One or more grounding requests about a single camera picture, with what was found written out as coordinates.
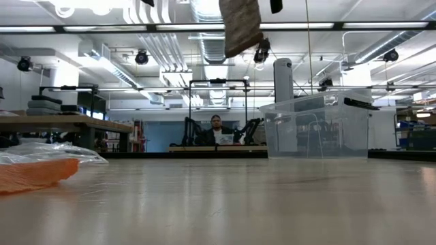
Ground clear plastic bag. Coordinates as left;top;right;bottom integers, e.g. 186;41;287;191
0;142;109;166

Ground black table frame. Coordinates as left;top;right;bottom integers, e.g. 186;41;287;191
98;150;436;163

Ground orange elastic bandage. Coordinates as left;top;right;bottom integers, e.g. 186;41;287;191
0;157;80;195

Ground brown elastic bandage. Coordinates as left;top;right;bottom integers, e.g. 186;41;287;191
219;0;264;59

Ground wooden background table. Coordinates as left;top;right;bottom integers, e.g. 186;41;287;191
0;114;134;153

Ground blue storage shelving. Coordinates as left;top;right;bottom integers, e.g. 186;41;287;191
394;108;436;152

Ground small clear background bin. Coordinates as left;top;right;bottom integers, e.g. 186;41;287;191
217;133;235;146

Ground red cabinet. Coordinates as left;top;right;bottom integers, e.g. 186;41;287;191
132;119;146;153

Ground white cylindrical post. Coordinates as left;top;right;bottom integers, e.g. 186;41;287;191
273;57;294;103

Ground black overhead frame bar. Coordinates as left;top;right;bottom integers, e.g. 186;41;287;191
0;20;436;34

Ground clear plastic bin black handles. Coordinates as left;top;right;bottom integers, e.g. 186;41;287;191
259;90;381;160

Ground white cabinet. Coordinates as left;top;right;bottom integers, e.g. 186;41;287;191
342;64;398;150

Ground black stand frame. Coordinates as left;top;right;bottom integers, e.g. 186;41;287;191
39;84;99;118

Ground stack of grey pads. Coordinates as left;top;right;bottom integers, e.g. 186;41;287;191
26;95;82;116

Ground person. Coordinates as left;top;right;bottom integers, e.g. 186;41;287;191
196;114;239;146

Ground wooden background workbench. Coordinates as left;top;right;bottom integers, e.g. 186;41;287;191
168;145;268;153

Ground thin hanging cable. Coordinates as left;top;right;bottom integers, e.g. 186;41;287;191
305;0;314;93

